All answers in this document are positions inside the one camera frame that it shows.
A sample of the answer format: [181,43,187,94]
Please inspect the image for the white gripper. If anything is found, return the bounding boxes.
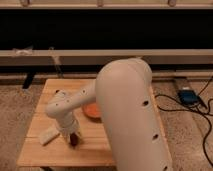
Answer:
[56,115,81,143]

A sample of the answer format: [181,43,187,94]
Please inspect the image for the dark red pepper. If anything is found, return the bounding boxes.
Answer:
[70,133,79,147]

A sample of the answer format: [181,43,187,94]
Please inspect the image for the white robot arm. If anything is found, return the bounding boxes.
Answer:
[46,58,173,171]

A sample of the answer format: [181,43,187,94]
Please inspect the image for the orange ceramic bowl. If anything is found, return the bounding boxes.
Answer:
[82,103,101,119]

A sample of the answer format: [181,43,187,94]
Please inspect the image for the white sponge block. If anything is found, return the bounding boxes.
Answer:
[39,127,59,145]

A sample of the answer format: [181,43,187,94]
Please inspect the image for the wooden table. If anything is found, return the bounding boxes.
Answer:
[18,79,160,167]

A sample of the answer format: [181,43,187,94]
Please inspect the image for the blue device on floor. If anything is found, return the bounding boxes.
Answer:
[178,90,199,105]

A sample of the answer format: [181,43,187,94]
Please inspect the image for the black bracket under shelf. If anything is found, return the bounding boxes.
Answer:
[22,72,36,89]

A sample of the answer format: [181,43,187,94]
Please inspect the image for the black cable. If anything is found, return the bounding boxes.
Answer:
[154,76,213,168]

